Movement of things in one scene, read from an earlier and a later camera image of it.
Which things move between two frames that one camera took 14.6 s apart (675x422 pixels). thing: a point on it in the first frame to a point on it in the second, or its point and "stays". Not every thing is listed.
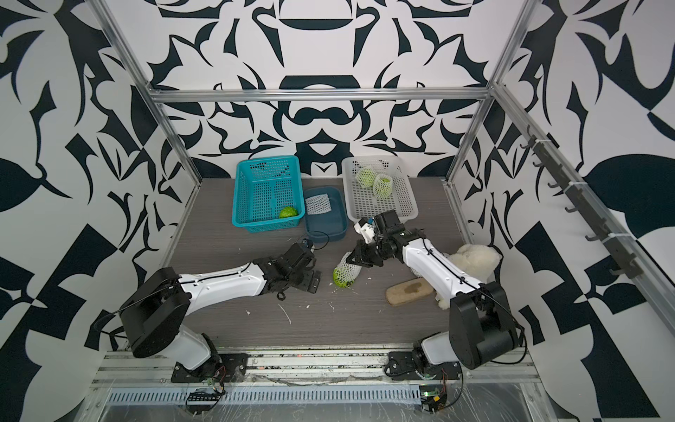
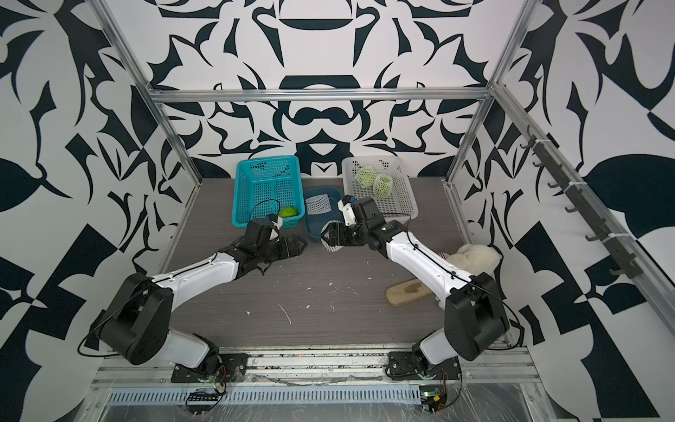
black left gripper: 308,283 to 285,243
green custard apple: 288,211 stays
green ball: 382,185 stays
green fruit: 366,177 stays
